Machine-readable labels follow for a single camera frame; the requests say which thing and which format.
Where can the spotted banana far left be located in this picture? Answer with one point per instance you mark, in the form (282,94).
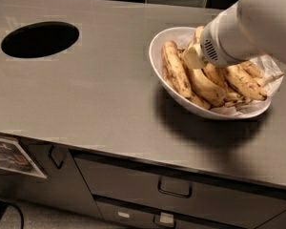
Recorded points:
(175,69)

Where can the white paper bowl liner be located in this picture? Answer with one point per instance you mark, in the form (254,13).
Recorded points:
(273,72)

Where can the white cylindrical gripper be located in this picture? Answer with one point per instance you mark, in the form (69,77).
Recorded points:
(213,47)

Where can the brown spotted right banana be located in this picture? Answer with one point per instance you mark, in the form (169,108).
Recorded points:
(241,81)

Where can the dark brown rear banana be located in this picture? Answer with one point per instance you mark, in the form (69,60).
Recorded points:
(254,71)

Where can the large yellow middle banana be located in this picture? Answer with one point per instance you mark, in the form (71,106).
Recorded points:
(208,90)

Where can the upright yellow banana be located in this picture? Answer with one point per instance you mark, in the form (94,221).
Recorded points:
(212,72)

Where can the white oval bowl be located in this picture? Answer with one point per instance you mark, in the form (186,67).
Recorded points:
(155,53)

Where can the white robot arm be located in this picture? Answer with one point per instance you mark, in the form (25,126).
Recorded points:
(247,29)

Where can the lower grey drawer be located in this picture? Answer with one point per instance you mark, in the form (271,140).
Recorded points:
(145,217)

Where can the framed poster on cabinet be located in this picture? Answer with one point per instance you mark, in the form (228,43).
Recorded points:
(14,158)

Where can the upper grey drawer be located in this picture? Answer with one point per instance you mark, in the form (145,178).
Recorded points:
(211,199)

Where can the grey drawer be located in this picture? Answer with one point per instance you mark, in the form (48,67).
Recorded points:
(145,217)
(211,199)

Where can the round black counter hole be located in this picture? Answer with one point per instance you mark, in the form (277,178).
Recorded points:
(40,39)

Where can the grey cabinet door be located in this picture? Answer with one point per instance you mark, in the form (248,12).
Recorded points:
(63,188)

